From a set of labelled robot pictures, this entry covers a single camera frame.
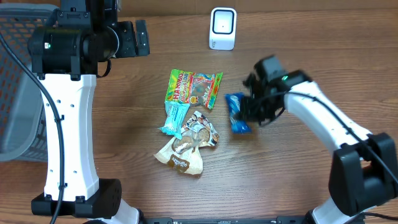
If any blue Oreo pack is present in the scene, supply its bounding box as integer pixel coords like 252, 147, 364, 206
224, 92, 252, 134

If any green Haribo candy bag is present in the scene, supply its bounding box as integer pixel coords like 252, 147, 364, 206
165, 69, 223, 110

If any light teal snack bar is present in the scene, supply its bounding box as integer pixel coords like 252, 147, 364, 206
159, 101, 190, 139

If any beige cookie bag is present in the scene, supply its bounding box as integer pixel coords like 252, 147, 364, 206
154, 111, 220, 175

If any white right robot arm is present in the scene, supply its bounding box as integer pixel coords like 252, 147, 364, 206
235, 55, 397, 223

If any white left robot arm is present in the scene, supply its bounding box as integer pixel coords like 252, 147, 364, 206
28, 0, 150, 224

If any white barcode scanner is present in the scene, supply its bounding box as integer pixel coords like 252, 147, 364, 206
209, 7, 237, 50

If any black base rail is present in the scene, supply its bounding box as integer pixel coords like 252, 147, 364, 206
138, 216, 312, 224

